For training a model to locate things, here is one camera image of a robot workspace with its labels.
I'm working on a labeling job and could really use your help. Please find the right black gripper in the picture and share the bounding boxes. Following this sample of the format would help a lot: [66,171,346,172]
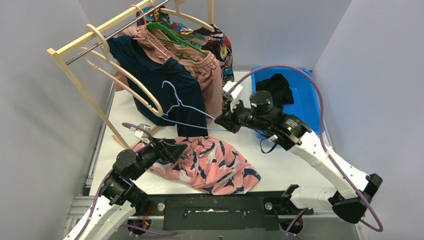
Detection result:
[215,95,269,134]

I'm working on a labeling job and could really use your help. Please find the pink shark print shorts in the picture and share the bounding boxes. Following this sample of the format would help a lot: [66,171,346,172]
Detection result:
[150,136,261,196]

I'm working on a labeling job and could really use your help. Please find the light blue wire hanger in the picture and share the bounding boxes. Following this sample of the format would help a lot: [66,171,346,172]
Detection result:
[160,80,224,131]

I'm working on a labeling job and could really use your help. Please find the black mesh shorts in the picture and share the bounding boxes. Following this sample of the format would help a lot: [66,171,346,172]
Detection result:
[255,73,295,109]

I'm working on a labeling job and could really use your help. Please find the navy blue shorts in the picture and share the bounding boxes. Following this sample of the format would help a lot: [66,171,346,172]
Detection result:
[107,35,208,137]

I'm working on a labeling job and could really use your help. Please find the pink wire hanger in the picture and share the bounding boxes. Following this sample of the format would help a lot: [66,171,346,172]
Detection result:
[122,4,176,63]

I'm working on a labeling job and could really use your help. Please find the beige wooden hanger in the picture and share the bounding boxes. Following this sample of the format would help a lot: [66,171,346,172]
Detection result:
[83,24,164,117]

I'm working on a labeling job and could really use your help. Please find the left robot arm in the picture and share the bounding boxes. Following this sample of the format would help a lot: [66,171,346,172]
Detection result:
[64,137,188,240]

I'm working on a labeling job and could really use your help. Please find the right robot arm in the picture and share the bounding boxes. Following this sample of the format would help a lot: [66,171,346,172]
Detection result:
[214,90,383,224]

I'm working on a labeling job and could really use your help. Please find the colourful comic print shorts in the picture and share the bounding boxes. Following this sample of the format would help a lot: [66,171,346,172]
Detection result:
[136,11,234,85]

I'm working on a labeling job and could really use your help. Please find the green plastic hanger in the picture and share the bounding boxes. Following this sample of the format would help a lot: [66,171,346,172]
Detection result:
[146,22,209,56]

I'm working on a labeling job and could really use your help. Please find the dusty pink shorts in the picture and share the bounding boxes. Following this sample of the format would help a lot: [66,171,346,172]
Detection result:
[118,25,223,117]

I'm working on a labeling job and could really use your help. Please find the beige hanger at back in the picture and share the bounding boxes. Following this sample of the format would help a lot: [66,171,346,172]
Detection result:
[159,0,215,32]

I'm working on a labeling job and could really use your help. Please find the blue plastic bin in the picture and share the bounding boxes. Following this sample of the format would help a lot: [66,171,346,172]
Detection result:
[251,67,321,134]

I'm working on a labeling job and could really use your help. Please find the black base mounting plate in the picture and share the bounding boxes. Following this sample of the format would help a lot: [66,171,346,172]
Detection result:
[124,191,300,231]

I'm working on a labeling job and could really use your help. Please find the metal hanging rod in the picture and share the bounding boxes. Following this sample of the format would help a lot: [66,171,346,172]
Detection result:
[56,0,169,66]

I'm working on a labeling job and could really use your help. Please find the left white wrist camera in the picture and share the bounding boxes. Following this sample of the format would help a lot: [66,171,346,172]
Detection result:
[134,123,152,140]

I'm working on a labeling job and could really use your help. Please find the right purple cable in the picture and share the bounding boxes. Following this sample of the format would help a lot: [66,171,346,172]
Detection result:
[231,64,384,240]

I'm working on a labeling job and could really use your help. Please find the purple cable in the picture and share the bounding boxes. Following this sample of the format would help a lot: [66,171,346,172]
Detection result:
[73,122,155,240]
[231,64,384,240]

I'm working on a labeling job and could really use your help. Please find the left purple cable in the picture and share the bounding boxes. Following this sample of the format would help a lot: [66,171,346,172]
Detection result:
[73,122,155,240]

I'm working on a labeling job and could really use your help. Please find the aluminium table frame rail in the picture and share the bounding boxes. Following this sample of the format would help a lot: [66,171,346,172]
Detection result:
[59,92,114,240]

